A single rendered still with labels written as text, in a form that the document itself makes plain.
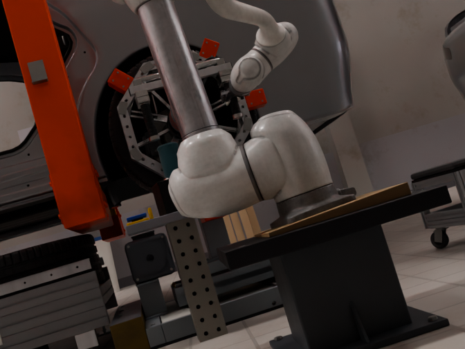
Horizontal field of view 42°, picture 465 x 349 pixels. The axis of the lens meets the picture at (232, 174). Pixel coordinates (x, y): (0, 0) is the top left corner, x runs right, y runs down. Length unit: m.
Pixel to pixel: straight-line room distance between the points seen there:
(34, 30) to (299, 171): 1.43
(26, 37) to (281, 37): 1.04
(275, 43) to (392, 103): 6.43
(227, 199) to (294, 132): 0.23
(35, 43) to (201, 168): 1.24
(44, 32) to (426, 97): 6.70
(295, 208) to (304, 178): 0.08
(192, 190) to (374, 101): 6.99
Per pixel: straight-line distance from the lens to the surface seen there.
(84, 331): 2.48
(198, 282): 2.11
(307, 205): 1.46
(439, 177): 2.52
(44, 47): 2.53
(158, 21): 1.61
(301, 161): 1.46
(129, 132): 2.56
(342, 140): 7.91
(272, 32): 2.06
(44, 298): 2.48
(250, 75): 2.01
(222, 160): 1.48
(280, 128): 1.48
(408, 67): 8.64
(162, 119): 2.68
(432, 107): 8.62
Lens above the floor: 0.35
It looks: 5 degrees up
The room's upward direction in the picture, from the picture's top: 17 degrees counter-clockwise
